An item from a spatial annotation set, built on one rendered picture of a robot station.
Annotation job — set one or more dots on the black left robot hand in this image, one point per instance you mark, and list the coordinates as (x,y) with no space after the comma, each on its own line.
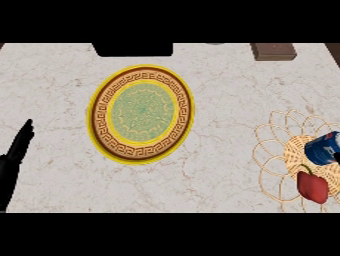
(3,173)

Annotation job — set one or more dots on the brown wooden block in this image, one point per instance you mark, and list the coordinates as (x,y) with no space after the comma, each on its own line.
(274,51)

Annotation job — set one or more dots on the yellow patterned round plate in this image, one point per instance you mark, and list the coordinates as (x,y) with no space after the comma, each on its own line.
(141,114)

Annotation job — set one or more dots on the blue soda can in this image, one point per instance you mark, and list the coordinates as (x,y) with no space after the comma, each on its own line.
(328,146)

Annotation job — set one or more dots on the black appliance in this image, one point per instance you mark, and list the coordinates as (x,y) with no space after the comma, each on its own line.
(132,49)

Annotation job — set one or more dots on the red bell pepper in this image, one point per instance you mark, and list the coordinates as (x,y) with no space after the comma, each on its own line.
(313,187)

